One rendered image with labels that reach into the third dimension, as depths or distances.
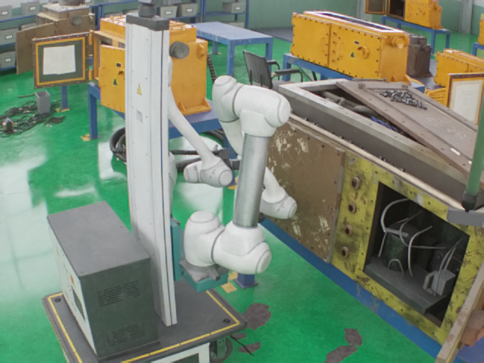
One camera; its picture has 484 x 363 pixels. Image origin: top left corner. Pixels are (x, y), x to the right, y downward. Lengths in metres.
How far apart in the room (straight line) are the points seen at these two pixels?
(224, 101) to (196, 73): 2.42
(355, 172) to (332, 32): 4.06
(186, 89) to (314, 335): 2.37
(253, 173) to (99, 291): 0.80
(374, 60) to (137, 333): 4.15
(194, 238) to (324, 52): 4.32
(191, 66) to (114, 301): 2.63
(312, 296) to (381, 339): 0.59
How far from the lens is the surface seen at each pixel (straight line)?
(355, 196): 2.27
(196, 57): 4.44
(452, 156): 2.03
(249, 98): 2.00
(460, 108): 4.56
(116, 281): 2.19
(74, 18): 6.88
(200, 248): 2.25
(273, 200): 2.35
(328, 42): 6.22
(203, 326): 2.61
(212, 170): 2.45
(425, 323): 2.19
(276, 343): 3.00
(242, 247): 2.13
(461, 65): 8.76
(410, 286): 2.27
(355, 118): 2.32
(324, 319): 3.20
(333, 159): 2.30
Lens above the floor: 2.06
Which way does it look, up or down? 26 degrees down
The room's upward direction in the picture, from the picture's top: 3 degrees clockwise
